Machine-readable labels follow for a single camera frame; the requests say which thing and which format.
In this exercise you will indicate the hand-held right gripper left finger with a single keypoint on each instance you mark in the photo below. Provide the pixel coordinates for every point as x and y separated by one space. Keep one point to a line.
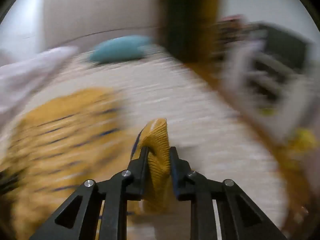
139 176

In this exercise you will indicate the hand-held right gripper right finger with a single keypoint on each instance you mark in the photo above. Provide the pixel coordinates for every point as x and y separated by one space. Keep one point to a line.
175 177

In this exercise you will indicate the yellow striped knit shirt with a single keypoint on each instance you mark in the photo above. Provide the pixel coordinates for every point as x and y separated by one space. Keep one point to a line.
156 140

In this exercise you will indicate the beige dotted quilt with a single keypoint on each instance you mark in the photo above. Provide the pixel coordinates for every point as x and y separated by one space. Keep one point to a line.
190 110

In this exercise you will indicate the teal pillow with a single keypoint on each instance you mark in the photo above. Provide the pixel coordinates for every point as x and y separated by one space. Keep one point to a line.
117 48

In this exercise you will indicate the yellow-green object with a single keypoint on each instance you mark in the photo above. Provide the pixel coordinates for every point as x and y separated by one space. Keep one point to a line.
305 136

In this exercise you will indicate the grey shelf rack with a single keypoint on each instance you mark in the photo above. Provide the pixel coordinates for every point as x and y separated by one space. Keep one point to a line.
270 65

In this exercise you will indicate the pink fleece blanket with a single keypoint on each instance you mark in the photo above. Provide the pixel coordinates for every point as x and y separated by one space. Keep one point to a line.
25 77

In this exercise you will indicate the dark wooden door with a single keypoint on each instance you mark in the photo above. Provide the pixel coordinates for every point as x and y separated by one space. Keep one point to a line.
187 20

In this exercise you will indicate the wooden bed frame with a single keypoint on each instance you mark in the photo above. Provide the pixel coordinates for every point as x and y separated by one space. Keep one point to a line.
287 162

